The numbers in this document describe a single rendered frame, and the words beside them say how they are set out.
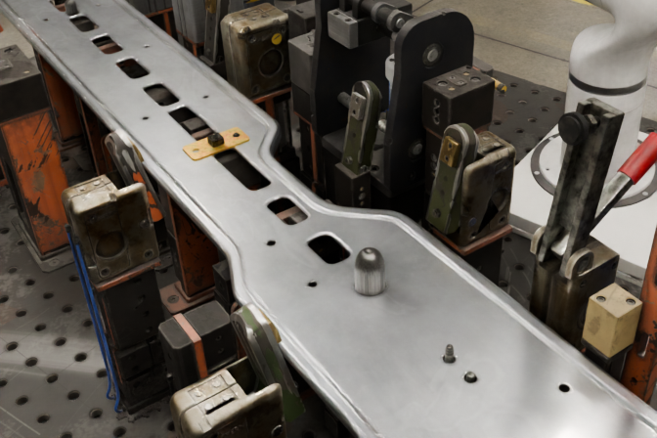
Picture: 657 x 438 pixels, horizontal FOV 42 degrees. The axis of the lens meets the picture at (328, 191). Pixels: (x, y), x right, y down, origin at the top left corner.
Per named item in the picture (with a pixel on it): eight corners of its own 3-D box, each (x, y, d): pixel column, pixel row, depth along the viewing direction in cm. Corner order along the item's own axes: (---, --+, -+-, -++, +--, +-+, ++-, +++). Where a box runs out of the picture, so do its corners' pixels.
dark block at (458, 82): (416, 335, 125) (421, 80, 100) (453, 315, 128) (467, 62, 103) (438, 356, 122) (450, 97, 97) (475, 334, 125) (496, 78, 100)
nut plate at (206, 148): (194, 161, 110) (193, 153, 109) (181, 149, 113) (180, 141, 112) (251, 140, 114) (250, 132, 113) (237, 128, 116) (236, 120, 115)
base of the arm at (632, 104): (570, 122, 158) (579, 33, 147) (672, 155, 148) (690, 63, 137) (518, 178, 148) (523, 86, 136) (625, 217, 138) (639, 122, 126)
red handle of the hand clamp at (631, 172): (537, 240, 84) (642, 120, 85) (544, 249, 86) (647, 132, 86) (569, 262, 81) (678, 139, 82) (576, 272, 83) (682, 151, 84)
